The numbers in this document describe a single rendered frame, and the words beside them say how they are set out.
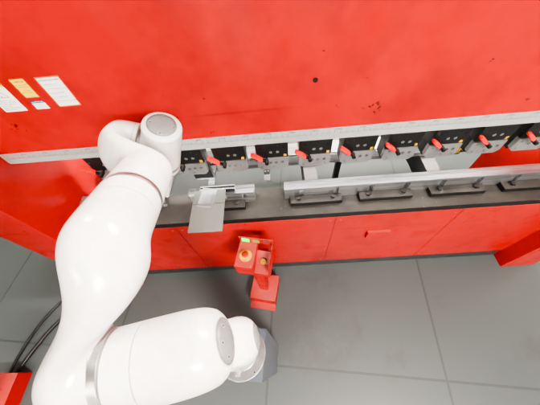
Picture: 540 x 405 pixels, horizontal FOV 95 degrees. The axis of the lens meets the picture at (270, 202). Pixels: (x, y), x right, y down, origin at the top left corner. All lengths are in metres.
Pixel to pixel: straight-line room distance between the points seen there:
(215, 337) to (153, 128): 0.43
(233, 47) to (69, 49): 0.50
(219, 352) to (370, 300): 1.96
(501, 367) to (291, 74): 2.30
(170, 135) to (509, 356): 2.50
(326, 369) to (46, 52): 2.19
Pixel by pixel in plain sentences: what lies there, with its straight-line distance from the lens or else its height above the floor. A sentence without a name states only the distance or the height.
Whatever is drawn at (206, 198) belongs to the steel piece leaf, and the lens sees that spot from 1.43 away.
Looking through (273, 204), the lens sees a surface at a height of 0.88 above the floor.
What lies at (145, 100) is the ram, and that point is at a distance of 1.08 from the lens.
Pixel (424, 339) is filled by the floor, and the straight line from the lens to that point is 2.33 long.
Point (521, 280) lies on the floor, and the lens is 2.86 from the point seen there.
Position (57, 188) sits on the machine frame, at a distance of 1.84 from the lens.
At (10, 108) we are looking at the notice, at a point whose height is 1.62.
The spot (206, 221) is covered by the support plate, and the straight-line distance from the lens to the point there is 1.35.
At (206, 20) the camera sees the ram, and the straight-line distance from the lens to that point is 0.89.
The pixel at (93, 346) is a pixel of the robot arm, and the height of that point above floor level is 1.80.
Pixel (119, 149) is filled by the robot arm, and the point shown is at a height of 1.82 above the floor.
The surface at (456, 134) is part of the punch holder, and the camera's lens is 1.40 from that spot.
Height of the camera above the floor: 2.12
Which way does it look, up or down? 57 degrees down
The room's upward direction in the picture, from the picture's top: 8 degrees counter-clockwise
